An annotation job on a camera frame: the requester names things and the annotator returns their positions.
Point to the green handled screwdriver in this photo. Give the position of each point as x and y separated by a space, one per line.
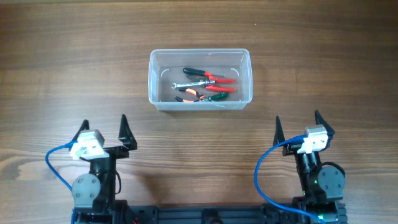
216 97

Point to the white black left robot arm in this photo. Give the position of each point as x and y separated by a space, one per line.
95 193

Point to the black red handled screwdriver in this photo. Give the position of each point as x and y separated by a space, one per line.
192 71

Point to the clear plastic storage container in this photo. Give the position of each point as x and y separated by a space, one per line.
166 67

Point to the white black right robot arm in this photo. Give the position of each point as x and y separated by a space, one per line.
322 182

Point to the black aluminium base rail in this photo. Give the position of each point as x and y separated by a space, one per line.
260 214

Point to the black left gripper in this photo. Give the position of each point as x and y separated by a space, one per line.
114 150

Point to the orange black long-nose pliers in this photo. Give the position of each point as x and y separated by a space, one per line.
189 95

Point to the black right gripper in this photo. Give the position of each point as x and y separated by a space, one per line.
292 150

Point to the silver steel wrench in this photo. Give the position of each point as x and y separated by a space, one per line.
200 83

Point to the red handled cutting pliers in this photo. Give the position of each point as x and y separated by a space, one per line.
219 83

